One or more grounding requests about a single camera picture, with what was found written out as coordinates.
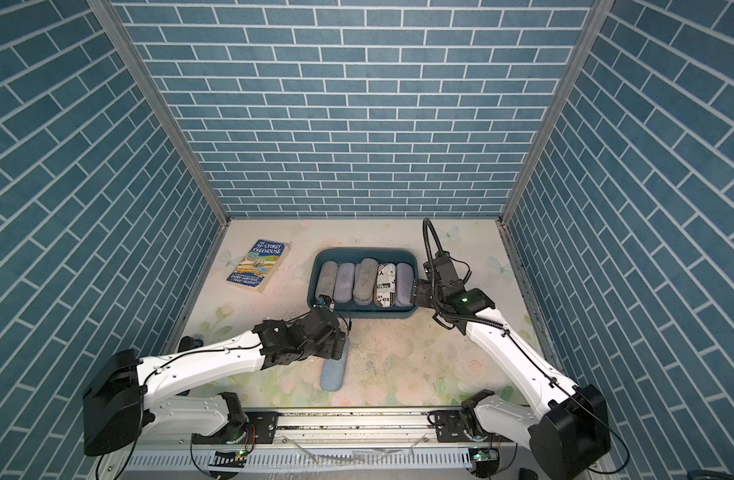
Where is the light blue glasses case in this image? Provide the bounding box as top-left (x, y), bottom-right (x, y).
top-left (320, 339), bottom-right (350, 392)

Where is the newspaper print glasses case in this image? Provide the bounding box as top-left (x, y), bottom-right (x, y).
top-left (374, 263), bottom-right (397, 308)

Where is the dark grey glasses case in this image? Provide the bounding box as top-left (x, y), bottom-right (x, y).
top-left (352, 258), bottom-right (379, 306)

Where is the lavender fabric glasses case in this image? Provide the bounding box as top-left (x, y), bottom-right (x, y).
top-left (333, 262), bottom-right (356, 304)

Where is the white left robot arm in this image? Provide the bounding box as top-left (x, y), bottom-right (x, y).
top-left (82, 307), bottom-right (347, 457)

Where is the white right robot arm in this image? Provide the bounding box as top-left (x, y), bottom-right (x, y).
top-left (413, 251), bottom-right (611, 479)

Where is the teal plastic storage bin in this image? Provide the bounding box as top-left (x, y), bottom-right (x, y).
top-left (307, 247), bottom-right (418, 319)

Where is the colourful paperback book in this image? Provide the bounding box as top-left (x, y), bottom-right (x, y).
top-left (226, 239), bottom-right (290, 293)

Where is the aluminium front rail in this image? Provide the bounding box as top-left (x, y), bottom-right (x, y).
top-left (111, 407), bottom-right (590, 448)

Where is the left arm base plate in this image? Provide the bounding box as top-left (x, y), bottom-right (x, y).
top-left (192, 411), bottom-right (279, 446)

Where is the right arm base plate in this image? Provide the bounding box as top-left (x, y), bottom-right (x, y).
top-left (426, 409), bottom-right (481, 443)

